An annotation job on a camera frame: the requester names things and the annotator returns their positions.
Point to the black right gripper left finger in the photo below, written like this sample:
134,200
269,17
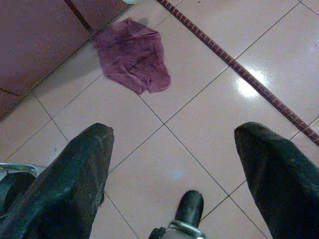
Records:
64,189

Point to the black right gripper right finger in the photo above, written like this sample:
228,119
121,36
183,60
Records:
281,184

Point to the silver black robot leg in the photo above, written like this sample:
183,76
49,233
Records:
15,184

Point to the purple cloth rag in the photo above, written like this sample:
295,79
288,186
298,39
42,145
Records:
132,54

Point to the dark red wooden cabinet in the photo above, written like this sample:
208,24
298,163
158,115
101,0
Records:
37,37

